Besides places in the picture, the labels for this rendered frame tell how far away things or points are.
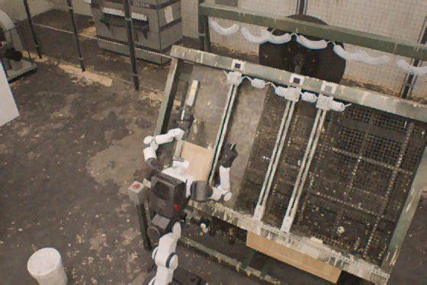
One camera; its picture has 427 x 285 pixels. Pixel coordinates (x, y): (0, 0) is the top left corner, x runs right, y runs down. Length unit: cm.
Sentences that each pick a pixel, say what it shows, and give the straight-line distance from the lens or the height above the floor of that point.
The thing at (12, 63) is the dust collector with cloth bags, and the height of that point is 31.
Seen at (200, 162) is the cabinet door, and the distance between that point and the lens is 308.
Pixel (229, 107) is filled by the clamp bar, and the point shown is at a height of 162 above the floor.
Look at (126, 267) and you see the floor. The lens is 382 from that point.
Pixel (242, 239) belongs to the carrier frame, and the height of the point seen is 28.
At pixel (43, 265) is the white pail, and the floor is 35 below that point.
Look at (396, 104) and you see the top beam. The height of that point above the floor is 193.
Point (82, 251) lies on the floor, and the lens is 404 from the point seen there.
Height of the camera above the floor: 315
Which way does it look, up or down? 37 degrees down
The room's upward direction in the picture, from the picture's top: straight up
